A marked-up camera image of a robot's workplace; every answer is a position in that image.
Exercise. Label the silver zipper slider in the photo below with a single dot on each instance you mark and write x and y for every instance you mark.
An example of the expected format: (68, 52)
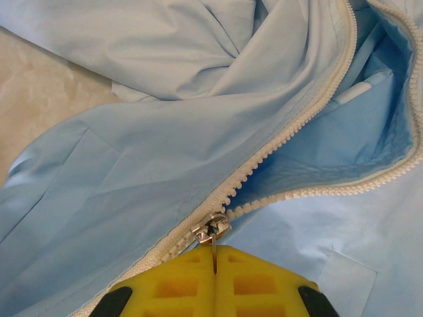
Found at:
(209, 228)

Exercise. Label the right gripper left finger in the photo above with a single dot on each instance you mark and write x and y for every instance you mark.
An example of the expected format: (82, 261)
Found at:
(165, 290)

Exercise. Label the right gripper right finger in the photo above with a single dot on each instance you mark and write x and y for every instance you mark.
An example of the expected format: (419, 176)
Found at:
(264, 290)

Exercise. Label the light blue zip jacket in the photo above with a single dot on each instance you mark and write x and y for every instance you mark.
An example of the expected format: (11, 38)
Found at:
(132, 165)

